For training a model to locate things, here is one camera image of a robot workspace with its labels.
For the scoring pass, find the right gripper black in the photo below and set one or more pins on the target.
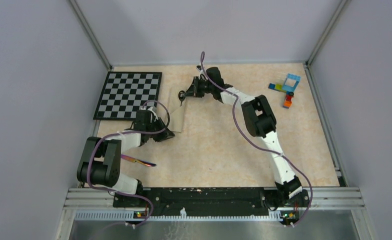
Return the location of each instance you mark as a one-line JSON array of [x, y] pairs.
[[192, 91]]

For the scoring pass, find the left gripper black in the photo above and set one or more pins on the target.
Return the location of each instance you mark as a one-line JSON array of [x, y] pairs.
[[168, 134]]

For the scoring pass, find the black spoon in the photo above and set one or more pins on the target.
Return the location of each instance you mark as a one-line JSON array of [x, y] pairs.
[[181, 96]]

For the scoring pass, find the beige cloth napkin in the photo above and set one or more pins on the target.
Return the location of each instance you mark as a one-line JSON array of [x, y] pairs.
[[176, 109]]

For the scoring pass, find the iridescent rainbow knife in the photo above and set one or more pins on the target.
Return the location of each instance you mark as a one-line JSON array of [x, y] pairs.
[[135, 160]]

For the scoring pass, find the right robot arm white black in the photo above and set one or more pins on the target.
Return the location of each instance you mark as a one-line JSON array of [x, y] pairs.
[[259, 120]]

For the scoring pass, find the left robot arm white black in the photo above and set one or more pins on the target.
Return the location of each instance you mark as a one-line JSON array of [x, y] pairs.
[[100, 163]]

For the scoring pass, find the black white checkerboard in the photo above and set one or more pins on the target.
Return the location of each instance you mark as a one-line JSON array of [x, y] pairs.
[[123, 93]]

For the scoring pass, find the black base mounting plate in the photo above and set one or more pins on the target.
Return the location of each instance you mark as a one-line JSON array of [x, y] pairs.
[[213, 202]]

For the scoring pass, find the colourful toy brick structure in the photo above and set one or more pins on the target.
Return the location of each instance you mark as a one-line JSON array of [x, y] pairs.
[[288, 87]]

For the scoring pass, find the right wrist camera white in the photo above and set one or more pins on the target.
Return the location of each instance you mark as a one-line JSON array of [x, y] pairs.
[[201, 72]]

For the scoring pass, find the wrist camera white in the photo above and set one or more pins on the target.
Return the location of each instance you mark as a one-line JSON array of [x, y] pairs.
[[152, 109], [201, 72]]

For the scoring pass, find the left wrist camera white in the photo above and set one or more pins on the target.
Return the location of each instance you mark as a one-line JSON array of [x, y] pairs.
[[152, 109]]

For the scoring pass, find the white slotted cable duct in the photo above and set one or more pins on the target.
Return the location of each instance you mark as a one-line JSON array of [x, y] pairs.
[[125, 215]]

